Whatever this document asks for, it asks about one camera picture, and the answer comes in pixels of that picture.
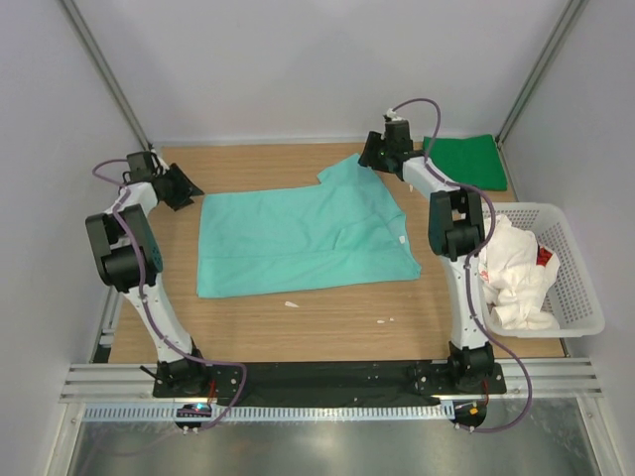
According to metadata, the white slotted cable duct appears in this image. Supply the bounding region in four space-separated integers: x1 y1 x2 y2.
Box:
82 402 454 423

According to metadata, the folded green t-shirt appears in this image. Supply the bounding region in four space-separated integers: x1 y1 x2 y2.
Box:
430 135 508 191

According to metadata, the white plastic basket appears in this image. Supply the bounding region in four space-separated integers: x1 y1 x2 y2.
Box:
483 202 605 338

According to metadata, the white t-shirt in basket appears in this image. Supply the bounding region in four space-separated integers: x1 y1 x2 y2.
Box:
478 214 561 332

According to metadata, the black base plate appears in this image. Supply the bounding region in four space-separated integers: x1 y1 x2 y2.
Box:
142 360 507 409

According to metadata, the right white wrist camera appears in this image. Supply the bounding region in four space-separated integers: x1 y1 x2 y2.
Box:
383 108 405 123

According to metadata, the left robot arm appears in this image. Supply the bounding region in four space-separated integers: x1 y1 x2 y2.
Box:
85 149 210 398

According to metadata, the teal t-shirt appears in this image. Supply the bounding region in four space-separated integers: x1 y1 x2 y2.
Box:
196 155 421 298

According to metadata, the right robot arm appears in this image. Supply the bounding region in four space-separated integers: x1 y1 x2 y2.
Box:
359 115 495 393

